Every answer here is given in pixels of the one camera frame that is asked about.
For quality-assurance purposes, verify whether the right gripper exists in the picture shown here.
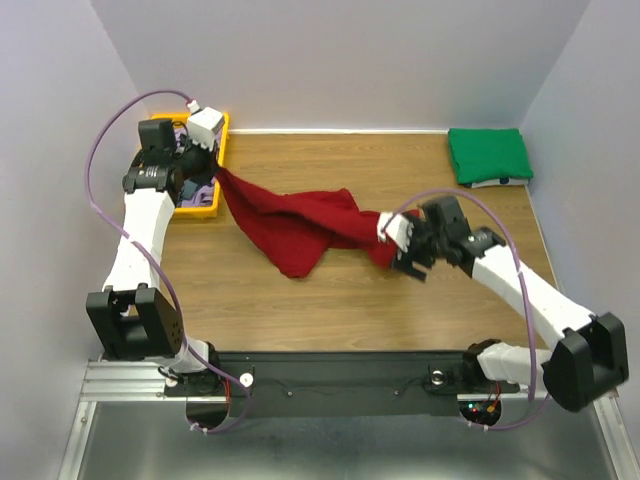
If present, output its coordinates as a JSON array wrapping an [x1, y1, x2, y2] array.
[[389, 212, 447, 281]]

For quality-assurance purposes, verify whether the red t shirt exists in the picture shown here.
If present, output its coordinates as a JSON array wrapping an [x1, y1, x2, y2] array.
[[216, 167, 397, 279]]

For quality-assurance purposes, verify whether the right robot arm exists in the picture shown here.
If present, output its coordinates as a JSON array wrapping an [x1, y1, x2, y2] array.
[[376, 196, 629, 412]]

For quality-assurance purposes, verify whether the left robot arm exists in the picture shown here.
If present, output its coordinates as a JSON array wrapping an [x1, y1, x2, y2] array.
[[86, 108, 226, 394]]

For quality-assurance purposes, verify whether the grey-blue t shirt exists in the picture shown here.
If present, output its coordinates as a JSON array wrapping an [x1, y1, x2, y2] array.
[[179, 174, 212, 201]]

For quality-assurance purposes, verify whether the lavender t shirt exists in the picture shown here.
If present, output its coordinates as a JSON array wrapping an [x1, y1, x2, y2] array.
[[172, 122, 215, 208]]

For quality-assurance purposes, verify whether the yellow plastic bin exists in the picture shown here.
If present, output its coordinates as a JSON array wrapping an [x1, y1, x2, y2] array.
[[122, 113, 229, 219]]

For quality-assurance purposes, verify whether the folded green t shirt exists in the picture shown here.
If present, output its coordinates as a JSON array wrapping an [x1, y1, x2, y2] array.
[[447, 128, 534, 187]]

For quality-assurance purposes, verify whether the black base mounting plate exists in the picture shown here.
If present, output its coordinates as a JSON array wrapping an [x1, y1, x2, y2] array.
[[164, 350, 516, 418]]

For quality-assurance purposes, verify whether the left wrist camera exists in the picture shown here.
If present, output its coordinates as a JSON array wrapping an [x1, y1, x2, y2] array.
[[186, 100, 225, 151]]

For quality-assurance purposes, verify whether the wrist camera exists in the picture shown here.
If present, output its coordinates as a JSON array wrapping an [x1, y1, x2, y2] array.
[[376, 212, 413, 253], [186, 100, 225, 151]]

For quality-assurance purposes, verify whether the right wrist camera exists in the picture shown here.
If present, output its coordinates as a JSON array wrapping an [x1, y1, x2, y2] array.
[[376, 212, 413, 253]]

